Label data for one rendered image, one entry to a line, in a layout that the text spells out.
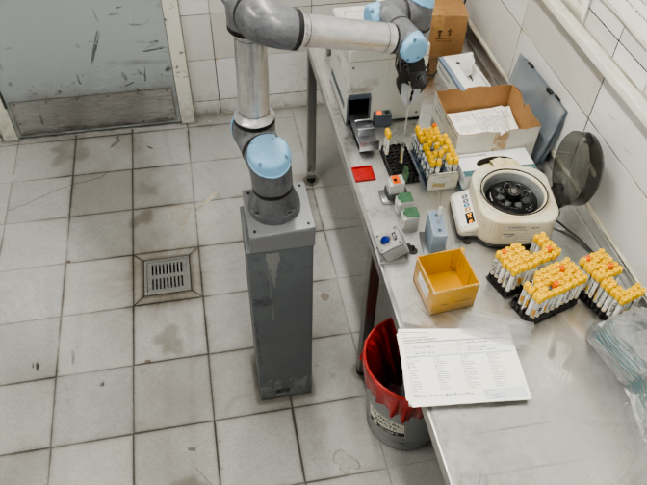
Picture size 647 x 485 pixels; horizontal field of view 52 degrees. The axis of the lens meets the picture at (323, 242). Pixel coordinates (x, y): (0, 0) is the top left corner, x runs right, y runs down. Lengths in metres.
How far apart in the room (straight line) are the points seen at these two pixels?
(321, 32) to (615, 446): 1.19
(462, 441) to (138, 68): 2.64
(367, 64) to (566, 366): 1.12
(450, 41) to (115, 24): 1.65
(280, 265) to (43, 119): 2.17
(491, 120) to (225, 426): 1.48
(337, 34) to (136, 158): 2.21
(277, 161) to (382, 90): 0.67
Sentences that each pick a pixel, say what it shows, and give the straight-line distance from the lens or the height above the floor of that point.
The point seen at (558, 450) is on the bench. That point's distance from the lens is 1.72.
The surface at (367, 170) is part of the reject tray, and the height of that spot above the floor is 0.88.
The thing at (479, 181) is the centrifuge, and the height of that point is 0.99.
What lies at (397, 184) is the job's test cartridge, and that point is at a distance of 2.07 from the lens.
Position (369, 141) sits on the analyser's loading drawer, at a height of 0.93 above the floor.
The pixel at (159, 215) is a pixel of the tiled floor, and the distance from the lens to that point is 3.36.
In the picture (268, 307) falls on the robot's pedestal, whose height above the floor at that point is 0.60.
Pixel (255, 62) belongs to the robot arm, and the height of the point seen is 1.39.
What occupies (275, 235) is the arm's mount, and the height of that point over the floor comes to 0.94.
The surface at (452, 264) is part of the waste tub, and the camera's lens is 1.92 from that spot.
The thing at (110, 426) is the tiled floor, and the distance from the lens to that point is 2.73.
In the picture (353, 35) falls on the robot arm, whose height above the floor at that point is 1.50.
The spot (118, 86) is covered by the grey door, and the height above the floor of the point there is 0.28.
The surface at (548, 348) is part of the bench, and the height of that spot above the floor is 0.87.
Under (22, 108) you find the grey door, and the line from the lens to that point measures 3.88.
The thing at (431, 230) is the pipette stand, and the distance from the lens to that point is 1.92.
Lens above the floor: 2.35
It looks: 48 degrees down
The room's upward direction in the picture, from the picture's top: 2 degrees clockwise
